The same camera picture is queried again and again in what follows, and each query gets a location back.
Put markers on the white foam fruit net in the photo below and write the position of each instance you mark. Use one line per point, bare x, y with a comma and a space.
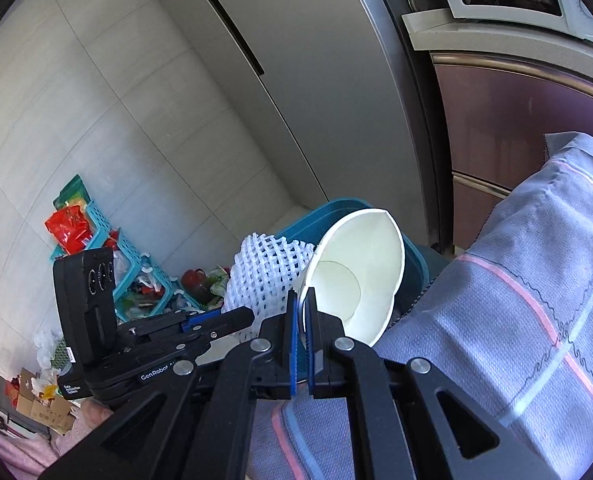
261, 270

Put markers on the white plastic bag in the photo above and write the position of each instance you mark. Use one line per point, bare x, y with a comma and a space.
49, 352

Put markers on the cardboard box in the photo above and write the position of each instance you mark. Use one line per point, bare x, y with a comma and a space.
46, 410

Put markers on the blue plastic waste bin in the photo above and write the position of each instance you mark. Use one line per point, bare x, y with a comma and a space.
306, 220

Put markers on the grey checked tablecloth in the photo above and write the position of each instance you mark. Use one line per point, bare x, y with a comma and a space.
501, 285

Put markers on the brown kitchen cabinet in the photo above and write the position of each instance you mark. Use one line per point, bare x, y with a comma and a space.
501, 110

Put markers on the white paper cup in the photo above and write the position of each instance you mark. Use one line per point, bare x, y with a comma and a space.
356, 260

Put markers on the grey refrigerator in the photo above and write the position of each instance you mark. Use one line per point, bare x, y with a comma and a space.
301, 60

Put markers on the turquoise plastic storage rack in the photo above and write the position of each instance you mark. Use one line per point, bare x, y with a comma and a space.
99, 220

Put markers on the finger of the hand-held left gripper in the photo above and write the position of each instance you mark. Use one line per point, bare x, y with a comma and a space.
166, 321
229, 324

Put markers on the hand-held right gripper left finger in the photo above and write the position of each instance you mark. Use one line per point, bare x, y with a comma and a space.
292, 355

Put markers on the person's left forearm pink sleeve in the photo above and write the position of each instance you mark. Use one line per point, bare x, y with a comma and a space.
89, 420

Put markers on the red snack bag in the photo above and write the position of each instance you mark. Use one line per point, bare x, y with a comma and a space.
69, 227

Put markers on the green snack bag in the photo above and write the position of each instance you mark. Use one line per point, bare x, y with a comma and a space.
74, 190

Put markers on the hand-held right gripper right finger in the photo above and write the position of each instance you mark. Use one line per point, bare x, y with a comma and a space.
313, 360

